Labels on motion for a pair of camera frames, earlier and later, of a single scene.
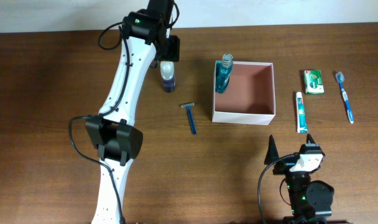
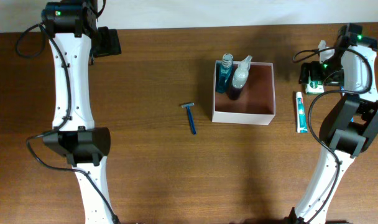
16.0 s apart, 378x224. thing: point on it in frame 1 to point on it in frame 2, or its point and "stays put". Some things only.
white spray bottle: (167, 69) to (239, 78)
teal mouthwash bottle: (223, 68) stays put
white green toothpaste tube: (301, 122) stays put
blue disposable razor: (188, 106) stays put
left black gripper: (172, 50) to (107, 42)
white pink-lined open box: (250, 96) stays put
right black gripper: (286, 168) to (309, 72)
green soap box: (313, 83) stays put
